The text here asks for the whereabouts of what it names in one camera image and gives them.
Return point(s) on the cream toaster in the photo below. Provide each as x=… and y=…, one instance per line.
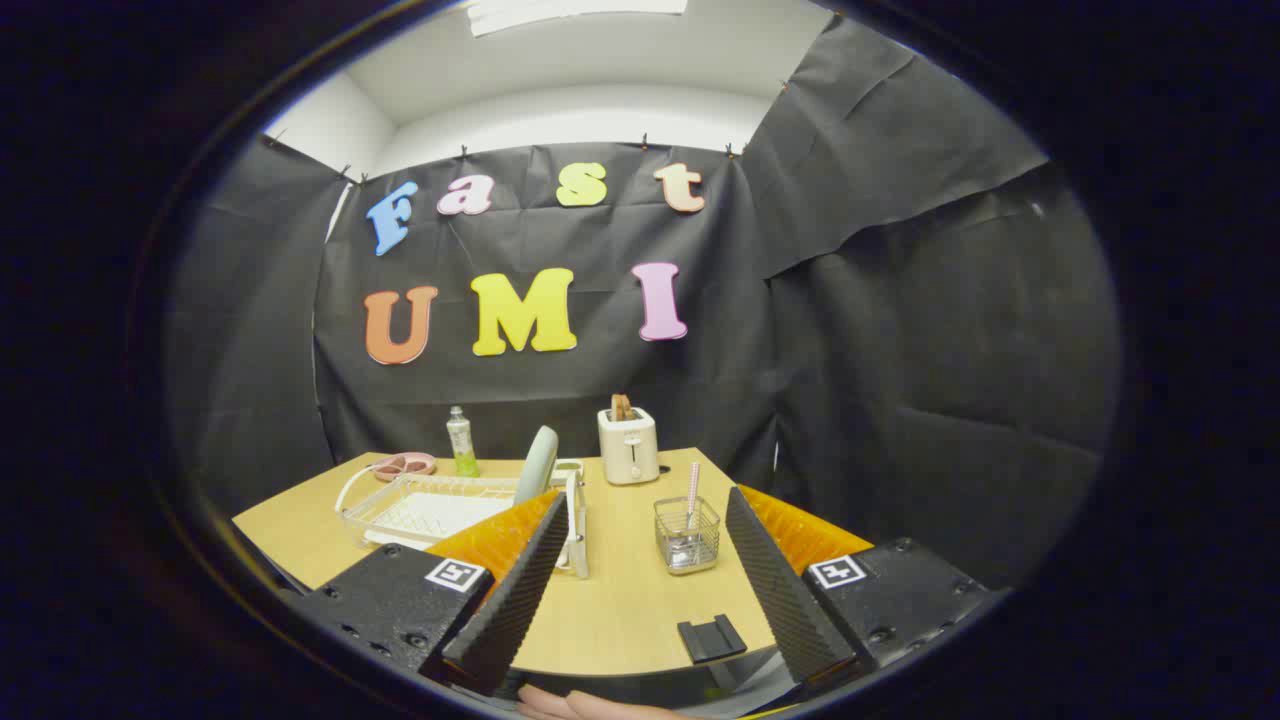
x=628, y=450

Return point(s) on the black backdrop cloth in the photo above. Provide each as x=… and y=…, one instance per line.
x=900, y=350

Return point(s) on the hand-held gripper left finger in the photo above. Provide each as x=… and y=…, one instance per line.
x=510, y=610

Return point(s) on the brown toast slice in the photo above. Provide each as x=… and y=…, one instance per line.
x=622, y=408

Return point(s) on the pink divided dish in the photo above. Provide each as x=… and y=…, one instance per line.
x=405, y=467

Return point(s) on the light green plate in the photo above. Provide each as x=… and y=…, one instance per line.
x=538, y=462

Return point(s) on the clear bottle with green liquid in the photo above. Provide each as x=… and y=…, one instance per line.
x=462, y=445

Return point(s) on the white drip tray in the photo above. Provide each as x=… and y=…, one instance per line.
x=440, y=515

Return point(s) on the ceiling light panel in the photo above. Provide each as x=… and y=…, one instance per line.
x=570, y=12

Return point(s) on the black table clamp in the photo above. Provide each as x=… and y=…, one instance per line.
x=712, y=640

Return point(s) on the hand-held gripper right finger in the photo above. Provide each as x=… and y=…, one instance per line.
x=785, y=600

